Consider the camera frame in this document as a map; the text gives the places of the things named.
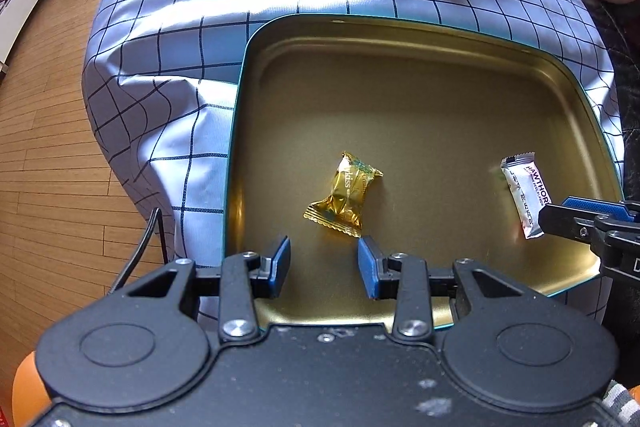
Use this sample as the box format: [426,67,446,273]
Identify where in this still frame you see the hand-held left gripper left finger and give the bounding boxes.
[107,235,292,342]

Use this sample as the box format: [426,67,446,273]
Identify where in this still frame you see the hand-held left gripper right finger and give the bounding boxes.
[358,236,543,341]

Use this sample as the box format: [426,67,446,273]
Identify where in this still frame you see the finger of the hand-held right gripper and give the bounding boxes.
[537,203,598,248]
[562,196,640,224]

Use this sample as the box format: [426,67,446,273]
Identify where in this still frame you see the white snack bar packet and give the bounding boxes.
[500,152,552,240]

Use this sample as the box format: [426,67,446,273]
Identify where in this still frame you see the gold candy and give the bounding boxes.
[305,151,384,239]

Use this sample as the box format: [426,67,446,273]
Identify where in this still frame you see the gold rectangular tin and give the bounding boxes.
[218,13,626,333]

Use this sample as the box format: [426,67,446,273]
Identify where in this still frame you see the striped knit sleeve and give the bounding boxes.
[601,382,640,427]

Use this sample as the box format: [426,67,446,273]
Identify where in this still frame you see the checked tablecloth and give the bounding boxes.
[82,0,626,270]

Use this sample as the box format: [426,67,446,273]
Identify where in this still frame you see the low white cabinet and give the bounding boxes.
[0,0,52,75]

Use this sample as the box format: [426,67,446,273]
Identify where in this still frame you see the black cable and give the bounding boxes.
[106,207,169,294]

